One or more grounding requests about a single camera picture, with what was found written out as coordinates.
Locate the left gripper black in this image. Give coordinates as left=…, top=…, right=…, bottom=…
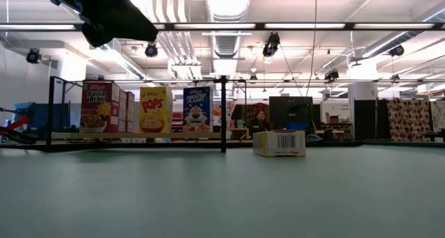
left=38, top=0, right=159, bottom=48

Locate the Corn Pops cereal box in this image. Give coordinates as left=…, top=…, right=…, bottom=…
left=139, top=86, right=174, bottom=134
left=252, top=129, right=307, bottom=158

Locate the Frosted Flakes cereal box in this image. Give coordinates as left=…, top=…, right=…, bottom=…
left=182, top=86, right=214, bottom=133

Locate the blue container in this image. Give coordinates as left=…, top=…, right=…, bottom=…
left=13, top=102, right=70, bottom=129

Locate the small wooden table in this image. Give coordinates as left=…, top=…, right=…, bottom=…
left=227, top=127, right=250, bottom=140

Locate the green table mat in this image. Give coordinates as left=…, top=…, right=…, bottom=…
left=0, top=146, right=445, bottom=238

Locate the person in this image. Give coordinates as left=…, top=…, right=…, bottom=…
left=248, top=109, right=274, bottom=138

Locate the black monitor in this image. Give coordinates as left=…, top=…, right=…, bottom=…
left=269, top=96, right=314, bottom=131

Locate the black partition panel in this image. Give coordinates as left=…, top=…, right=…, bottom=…
left=353, top=99, right=389, bottom=141

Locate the black metal shelf frame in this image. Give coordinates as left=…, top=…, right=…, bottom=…
left=47, top=75, right=248, bottom=154

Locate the thin hanging black cable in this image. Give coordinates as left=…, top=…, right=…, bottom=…
left=305, top=0, right=318, bottom=97

